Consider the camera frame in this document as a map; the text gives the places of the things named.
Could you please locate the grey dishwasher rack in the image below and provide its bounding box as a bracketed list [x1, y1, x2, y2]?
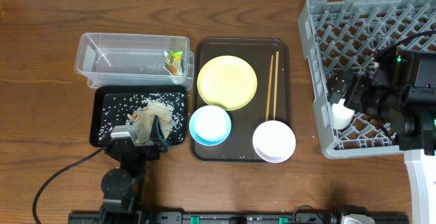
[298, 0, 435, 159]

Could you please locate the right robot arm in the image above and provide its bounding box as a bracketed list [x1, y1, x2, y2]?
[327, 47, 435, 223]

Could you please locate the clear plastic bin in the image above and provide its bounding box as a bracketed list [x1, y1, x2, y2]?
[75, 33, 194, 90]

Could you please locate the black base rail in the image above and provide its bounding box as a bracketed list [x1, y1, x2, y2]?
[67, 206, 410, 224]

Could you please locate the white cup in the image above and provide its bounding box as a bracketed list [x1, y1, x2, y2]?
[332, 99, 354, 130]

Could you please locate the light blue bowl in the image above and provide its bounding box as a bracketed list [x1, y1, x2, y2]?
[189, 105, 232, 146]

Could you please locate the dark brown serving tray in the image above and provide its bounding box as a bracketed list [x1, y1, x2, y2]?
[190, 37, 292, 162]

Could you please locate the yellow plate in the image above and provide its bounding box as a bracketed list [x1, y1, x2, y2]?
[197, 55, 258, 111]

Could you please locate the green snack wrapper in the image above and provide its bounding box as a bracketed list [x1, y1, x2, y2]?
[164, 50, 183, 76]

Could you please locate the rice pile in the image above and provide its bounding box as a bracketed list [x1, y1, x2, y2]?
[97, 93, 187, 146]

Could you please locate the black waste tray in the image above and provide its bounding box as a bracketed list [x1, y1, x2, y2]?
[89, 85, 187, 147]

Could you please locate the white pink bowl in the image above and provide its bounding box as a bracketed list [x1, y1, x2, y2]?
[252, 121, 296, 163]

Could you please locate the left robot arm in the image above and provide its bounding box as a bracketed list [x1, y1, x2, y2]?
[99, 116, 168, 223]

